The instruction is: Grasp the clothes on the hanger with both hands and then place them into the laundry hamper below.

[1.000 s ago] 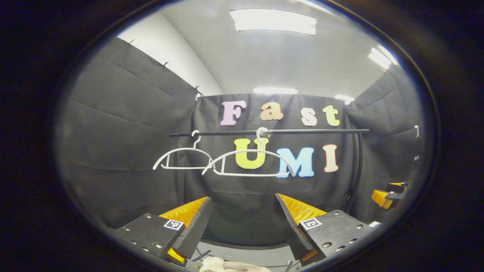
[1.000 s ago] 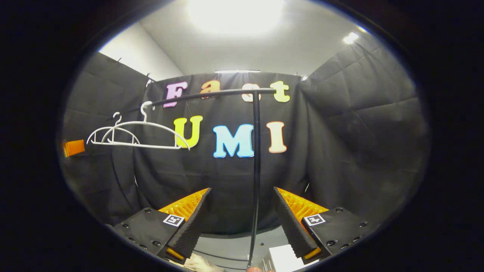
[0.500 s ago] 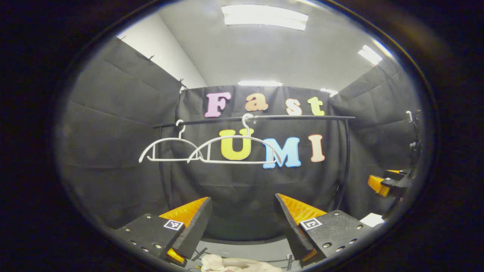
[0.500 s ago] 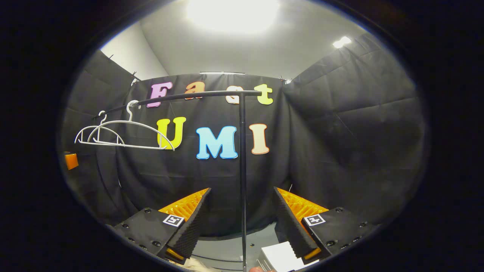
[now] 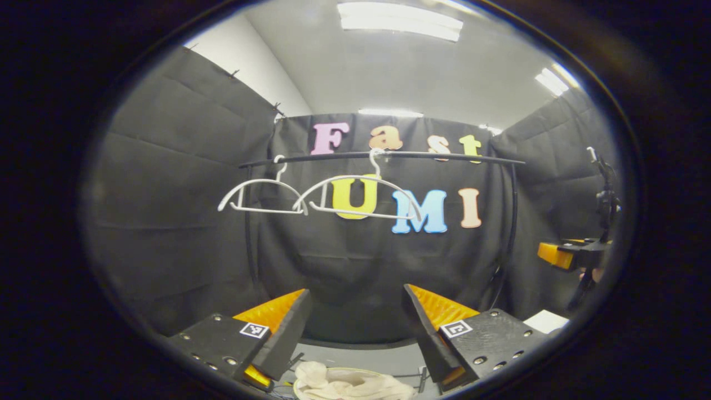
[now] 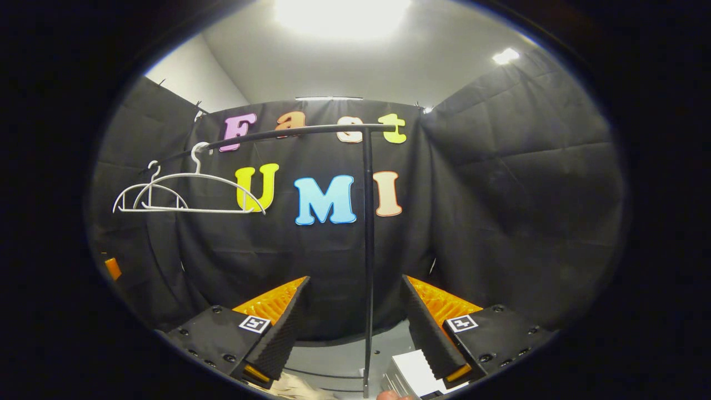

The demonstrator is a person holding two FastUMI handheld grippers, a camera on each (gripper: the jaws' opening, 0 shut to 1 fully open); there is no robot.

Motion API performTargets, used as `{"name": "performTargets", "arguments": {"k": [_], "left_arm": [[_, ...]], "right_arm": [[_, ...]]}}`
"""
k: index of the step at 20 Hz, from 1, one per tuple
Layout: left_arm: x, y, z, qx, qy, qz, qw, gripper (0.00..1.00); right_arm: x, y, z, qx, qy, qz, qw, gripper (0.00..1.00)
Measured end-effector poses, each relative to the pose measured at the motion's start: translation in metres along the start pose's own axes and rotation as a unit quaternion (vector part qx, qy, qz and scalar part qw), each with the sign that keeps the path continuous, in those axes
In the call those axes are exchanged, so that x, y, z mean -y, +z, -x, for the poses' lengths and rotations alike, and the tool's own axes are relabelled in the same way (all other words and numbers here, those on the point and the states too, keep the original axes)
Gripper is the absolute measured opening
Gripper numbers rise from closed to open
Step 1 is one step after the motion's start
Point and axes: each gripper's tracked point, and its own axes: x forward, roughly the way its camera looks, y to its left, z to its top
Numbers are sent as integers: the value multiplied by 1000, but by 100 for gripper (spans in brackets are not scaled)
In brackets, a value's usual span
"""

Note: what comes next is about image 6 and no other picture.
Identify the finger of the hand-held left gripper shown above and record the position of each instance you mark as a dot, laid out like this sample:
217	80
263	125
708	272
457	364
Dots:
113	269

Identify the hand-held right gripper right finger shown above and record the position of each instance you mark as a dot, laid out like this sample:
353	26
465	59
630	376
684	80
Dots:
425	328

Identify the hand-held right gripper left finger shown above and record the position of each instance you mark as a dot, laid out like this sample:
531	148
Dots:
283	328

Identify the cream button shirt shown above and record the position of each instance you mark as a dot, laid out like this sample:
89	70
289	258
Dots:
300	388

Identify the small white clothes hanger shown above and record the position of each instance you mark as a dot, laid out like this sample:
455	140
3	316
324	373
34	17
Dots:
151	185

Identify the black clothes rack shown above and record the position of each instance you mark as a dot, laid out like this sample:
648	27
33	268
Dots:
367	250

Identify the large white clothes hanger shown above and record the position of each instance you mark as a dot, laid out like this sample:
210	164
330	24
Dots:
228	211

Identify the black backdrop cloth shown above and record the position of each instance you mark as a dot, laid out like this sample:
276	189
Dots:
500	222

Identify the long thin ceiling light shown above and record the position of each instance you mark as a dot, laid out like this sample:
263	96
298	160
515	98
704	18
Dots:
329	98

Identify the small ceiling light panel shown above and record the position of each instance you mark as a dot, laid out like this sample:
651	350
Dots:
506	55

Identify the large ceiling light panel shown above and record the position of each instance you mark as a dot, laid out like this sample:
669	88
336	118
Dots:
341	16

